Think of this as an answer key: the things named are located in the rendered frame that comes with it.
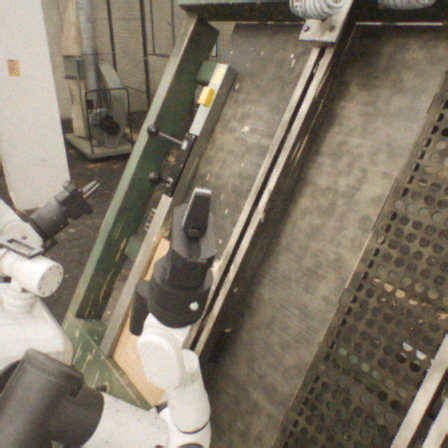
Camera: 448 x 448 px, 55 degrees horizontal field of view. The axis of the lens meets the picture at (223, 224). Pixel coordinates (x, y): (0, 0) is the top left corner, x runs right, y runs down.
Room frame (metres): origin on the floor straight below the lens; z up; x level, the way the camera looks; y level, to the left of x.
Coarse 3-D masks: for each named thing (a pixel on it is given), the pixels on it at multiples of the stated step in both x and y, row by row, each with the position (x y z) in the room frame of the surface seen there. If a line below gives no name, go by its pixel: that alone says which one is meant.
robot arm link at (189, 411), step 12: (168, 396) 0.53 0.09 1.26; (180, 396) 0.51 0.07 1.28; (192, 396) 0.52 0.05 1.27; (204, 396) 0.54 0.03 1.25; (168, 408) 0.53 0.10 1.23; (180, 408) 0.52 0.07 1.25; (192, 408) 0.52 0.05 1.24; (204, 408) 0.53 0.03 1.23; (168, 420) 0.55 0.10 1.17; (180, 420) 0.51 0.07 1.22; (192, 420) 0.51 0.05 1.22; (204, 420) 0.53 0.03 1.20; (168, 432) 0.53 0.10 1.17; (180, 432) 0.52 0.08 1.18; (192, 432) 0.52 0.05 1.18; (204, 432) 0.52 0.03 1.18; (168, 444) 0.51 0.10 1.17; (180, 444) 0.50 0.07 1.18; (204, 444) 0.52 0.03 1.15
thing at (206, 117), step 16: (224, 80) 1.30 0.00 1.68; (224, 96) 1.30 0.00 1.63; (208, 112) 1.27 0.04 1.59; (192, 128) 1.28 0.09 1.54; (208, 128) 1.26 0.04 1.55; (192, 160) 1.23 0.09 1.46; (192, 176) 1.23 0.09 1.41; (176, 192) 1.19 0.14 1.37; (160, 208) 1.19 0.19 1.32; (160, 224) 1.15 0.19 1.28; (144, 240) 1.17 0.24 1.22; (160, 240) 1.15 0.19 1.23; (144, 256) 1.13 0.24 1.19; (144, 272) 1.11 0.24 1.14; (128, 288) 1.10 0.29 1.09; (128, 304) 1.07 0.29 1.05; (112, 320) 1.07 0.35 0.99; (112, 336) 1.04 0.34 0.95; (112, 352) 1.03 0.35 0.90
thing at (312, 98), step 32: (352, 0) 1.01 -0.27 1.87; (320, 32) 1.02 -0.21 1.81; (352, 32) 1.05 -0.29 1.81; (320, 64) 1.02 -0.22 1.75; (320, 96) 1.00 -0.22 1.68; (288, 128) 0.99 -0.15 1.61; (288, 160) 0.94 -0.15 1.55; (256, 192) 0.94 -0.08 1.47; (288, 192) 0.94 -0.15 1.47; (256, 224) 0.88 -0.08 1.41; (224, 256) 0.89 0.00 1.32; (256, 256) 0.88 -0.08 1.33; (224, 288) 0.84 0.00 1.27; (224, 320) 0.82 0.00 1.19
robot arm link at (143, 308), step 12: (144, 288) 0.54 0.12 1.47; (144, 300) 0.53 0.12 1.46; (132, 312) 0.54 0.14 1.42; (144, 312) 0.54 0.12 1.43; (156, 312) 0.50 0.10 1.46; (132, 324) 0.54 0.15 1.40; (144, 324) 0.51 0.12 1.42; (156, 324) 0.51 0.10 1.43; (168, 324) 0.49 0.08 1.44; (180, 324) 0.49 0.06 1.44; (192, 324) 0.53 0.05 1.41; (180, 336) 0.50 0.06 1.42
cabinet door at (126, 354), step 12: (168, 240) 1.14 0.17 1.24; (156, 252) 1.13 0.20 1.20; (132, 336) 1.01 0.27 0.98; (120, 348) 1.02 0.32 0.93; (132, 348) 0.99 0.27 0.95; (120, 360) 0.99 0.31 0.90; (132, 360) 0.96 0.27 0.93; (132, 372) 0.94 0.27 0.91; (144, 384) 0.89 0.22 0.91; (144, 396) 0.86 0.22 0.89; (156, 396) 0.84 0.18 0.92
